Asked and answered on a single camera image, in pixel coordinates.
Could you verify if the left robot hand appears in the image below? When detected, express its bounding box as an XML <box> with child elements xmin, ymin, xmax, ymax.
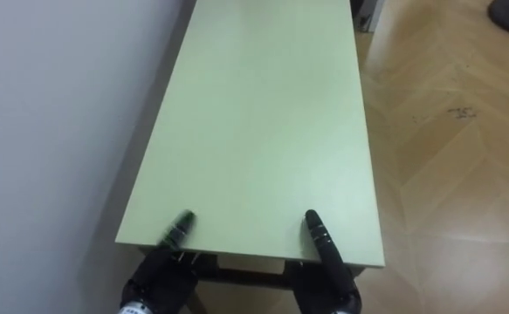
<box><xmin>120</xmin><ymin>209</ymin><xmax>218</xmax><ymax>314</ymax></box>

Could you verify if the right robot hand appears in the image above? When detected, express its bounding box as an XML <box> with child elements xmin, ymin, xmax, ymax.
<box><xmin>283</xmin><ymin>208</ymin><xmax>363</xmax><ymax>314</ymax></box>

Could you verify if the light green table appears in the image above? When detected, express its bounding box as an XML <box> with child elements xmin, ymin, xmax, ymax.
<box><xmin>114</xmin><ymin>0</ymin><xmax>386</xmax><ymax>314</ymax></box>

